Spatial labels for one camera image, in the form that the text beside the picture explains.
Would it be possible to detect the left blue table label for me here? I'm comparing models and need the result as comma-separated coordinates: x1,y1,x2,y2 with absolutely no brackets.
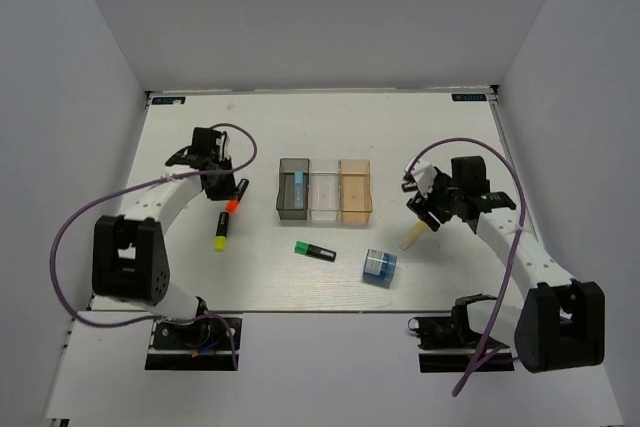
151,96,186,105

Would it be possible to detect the cream eraser stick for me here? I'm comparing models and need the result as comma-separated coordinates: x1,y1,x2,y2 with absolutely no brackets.
397,220,430,251

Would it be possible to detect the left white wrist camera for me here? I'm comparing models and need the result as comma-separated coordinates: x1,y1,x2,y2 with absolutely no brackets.
215,130,231,161

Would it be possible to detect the orange translucent plastic bin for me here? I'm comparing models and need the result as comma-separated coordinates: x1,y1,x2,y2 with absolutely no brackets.
339,159,373,224

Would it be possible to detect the blue staple box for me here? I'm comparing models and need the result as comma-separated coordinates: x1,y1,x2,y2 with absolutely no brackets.
362,249,397,288

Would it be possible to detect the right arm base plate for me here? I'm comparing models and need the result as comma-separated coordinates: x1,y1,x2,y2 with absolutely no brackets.
407,315,516,374

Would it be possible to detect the purple cable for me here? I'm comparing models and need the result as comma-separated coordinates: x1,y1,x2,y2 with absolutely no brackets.
405,137,526,397
49,122,259,371

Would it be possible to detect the right blue table label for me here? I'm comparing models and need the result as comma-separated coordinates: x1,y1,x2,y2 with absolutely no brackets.
451,93,487,102

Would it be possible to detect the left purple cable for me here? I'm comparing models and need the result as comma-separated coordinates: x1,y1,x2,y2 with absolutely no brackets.
49,122,259,371

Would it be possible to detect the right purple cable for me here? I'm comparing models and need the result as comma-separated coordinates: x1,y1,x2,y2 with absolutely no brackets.
405,137,526,397

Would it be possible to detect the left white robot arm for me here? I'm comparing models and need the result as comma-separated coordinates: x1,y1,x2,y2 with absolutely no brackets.
92,127,237,346

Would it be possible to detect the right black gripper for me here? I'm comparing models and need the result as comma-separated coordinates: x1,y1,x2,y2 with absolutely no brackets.
407,167,464,231

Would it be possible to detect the blue table label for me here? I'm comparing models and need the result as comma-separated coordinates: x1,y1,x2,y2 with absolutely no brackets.
151,96,186,105
451,93,487,102

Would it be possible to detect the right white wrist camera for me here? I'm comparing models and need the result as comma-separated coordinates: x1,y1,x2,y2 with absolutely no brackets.
401,158,438,197

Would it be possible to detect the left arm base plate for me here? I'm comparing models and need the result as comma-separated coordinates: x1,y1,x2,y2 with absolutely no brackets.
145,317,243,372

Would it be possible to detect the blue eraser stick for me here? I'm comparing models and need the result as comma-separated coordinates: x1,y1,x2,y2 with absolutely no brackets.
294,171,306,210

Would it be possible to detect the dark grey plastic bin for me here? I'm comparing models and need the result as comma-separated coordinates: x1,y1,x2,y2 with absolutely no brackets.
276,158,310,221

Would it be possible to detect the green cap highlighter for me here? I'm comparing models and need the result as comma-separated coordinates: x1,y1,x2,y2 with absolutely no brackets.
294,241,336,262

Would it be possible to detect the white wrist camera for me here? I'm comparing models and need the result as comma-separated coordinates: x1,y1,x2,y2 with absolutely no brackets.
215,130,231,161
401,158,438,197

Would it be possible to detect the orange cap highlighter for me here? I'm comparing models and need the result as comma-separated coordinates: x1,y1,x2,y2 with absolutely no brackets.
225,178,250,213

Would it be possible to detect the clear plastic bin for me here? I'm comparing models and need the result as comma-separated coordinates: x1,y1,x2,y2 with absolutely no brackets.
309,159,340,224

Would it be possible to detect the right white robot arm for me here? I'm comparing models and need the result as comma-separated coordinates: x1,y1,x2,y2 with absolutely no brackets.
402,156,605,373

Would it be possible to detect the yellow cap highlighter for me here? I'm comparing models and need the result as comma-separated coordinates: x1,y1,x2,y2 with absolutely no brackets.
214,211,230,252

